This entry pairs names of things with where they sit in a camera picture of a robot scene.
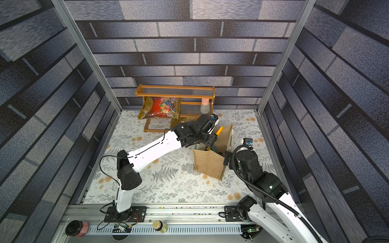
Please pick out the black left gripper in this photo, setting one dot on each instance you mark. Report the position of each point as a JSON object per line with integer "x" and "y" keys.
{"x": 212, "y": 140}

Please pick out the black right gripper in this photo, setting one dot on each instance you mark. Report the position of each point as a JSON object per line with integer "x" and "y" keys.
{"x": 230, "y": 156}

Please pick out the orange handled utility knife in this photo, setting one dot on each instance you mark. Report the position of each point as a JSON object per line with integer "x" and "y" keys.
{"x": 219, "y": 131}

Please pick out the green jute Christmas bag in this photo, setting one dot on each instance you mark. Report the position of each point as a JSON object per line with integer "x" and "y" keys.
{"x": 209, "y": 162}

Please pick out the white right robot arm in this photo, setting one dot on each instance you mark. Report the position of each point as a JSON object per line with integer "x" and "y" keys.
{"x": 277, "y": 213}

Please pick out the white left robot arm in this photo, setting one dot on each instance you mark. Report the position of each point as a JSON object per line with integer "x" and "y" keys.
{"x": 129, "y": 164}

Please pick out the small pink-capped bottle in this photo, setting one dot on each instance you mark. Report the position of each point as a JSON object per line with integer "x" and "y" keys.
{"x": 205, "y": 106}

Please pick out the wooden two-tier shelf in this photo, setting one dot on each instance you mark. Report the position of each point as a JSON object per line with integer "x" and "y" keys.
{"x": 191, "y": 98}

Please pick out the red gold snack bag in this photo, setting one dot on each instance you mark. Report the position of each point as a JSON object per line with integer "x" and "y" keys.
{"x": 165, "y": 107}

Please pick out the floral table mat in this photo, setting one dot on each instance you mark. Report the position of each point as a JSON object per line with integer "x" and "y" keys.
{"x": 172, "y": 178}

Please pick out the black red emergency button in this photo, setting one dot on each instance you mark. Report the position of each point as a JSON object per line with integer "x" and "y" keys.
{"x": 76, "y": 228}

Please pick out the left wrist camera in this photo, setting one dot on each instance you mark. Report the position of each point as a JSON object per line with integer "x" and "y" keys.
{"x": 206, "y": 123}

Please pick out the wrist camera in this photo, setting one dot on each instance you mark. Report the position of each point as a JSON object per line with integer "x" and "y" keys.
{"x": 248, "y": 142}
{"x": 206, "y": 123}

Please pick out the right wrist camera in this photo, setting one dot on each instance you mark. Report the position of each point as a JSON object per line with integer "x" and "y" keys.
{"x": 248, "y": 142}

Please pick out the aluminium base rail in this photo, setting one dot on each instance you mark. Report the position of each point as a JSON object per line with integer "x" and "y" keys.
{"x": 195, "y": 222}

